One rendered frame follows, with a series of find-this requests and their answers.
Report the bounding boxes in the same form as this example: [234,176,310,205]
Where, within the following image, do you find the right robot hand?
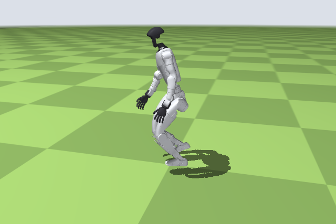
[136,90,150,110]

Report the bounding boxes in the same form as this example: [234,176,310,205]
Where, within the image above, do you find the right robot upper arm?
[154,64,163,79]

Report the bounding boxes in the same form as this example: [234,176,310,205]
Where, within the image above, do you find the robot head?
[147,27,168,51]

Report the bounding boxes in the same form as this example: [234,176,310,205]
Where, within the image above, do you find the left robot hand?
[153,101,171,123]

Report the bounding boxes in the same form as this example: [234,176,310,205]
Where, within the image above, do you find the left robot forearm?
[163,76,176,107]

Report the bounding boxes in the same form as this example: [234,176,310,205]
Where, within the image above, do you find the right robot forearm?
[147,76,160,96]

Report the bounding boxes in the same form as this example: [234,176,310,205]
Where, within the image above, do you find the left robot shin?
[155,133,184,161]

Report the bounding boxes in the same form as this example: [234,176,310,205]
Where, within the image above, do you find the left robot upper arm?
[161,51,177,83]

